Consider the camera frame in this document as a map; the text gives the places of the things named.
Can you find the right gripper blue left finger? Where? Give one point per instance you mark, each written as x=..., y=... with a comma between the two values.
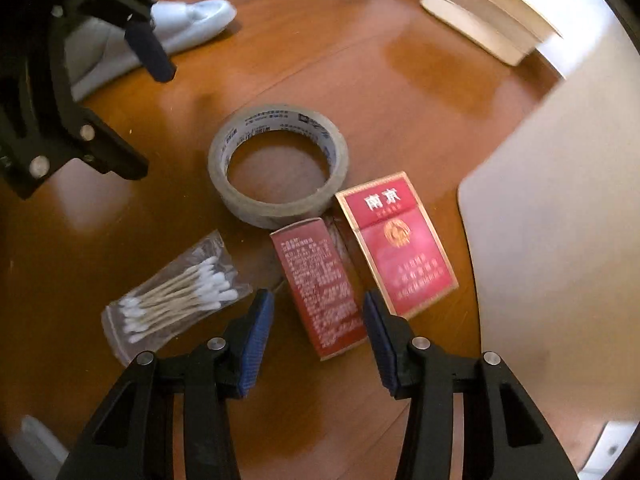
x=129, y=436

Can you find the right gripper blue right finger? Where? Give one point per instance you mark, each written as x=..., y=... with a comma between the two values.
x=505, y=435

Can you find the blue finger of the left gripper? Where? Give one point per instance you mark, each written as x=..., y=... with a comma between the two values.
x=142, y=41

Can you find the cotton swabs plastic bag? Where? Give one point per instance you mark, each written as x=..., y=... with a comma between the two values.
x=201, y=281

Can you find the clear packing tape roll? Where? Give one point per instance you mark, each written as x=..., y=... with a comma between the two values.
x=304, y=201

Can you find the red Nanjing cigarette pack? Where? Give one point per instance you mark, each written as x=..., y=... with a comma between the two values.
x=399, y=242

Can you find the dark red text box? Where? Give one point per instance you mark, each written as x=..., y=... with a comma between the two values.
x=322, y=291

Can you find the beige square trash bin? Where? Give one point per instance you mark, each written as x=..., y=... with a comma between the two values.
x=552, y=221

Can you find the grey left slipper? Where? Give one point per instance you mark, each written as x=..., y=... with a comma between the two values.
x=97, y=52

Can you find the grey slipper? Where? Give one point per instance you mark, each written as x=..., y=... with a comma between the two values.
x=97, y=52
x=35, y=445

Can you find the grey right slipper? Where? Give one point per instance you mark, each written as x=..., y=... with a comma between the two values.
x=35, y=445

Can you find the beige oval lidded bucket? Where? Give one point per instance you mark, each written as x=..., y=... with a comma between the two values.
x=507, y=29

